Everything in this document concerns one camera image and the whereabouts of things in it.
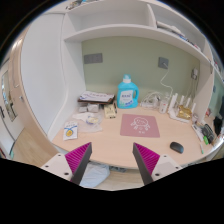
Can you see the blue detergent bottle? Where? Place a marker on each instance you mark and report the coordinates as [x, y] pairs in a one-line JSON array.
[[128, 93]]

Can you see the black calculator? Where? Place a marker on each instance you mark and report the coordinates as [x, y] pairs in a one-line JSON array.
[[208, 132]]

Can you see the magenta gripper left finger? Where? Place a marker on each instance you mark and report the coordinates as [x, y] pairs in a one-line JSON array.
[[78, 160]]

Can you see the clear plastic bag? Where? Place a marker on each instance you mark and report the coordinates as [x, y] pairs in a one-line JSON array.
[[88, 122]]

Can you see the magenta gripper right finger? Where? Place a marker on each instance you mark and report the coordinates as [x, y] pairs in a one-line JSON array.
[[146, 160]]

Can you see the small grey box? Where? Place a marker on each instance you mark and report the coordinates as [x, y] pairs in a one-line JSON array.
[[93, 108]]

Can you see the white wall shelf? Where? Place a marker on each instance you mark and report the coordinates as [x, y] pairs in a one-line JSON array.
[[137, 18]]

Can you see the grey cloth under desk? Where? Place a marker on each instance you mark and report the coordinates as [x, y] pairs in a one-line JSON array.
[[94, 174]]

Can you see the white booklet with pink print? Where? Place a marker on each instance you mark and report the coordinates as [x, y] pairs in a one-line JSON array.
[[95, 96]]

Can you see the grey wall socket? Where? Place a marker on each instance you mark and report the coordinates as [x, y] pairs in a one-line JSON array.
[[163, 63]]

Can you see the blue white packet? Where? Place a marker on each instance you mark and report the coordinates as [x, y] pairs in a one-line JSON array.
[[70, 130]]

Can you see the gold box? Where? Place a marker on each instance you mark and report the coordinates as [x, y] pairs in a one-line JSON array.
[[184, 113]]

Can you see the green pen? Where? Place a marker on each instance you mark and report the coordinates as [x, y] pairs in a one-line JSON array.
[[201, 148]]

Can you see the black computer mouse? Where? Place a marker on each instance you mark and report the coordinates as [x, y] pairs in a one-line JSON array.
[[177, 147]]

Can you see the pink mouse pad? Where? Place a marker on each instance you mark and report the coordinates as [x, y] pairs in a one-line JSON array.
[[139, 126]]

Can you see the grey wall socket panel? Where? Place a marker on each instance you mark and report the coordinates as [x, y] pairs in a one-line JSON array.
[[93, 58]]

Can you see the yellow small box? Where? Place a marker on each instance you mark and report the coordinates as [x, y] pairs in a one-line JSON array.
[[110, 111]]

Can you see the white wifi router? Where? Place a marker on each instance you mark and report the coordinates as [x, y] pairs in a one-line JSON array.
[[173, 107]]

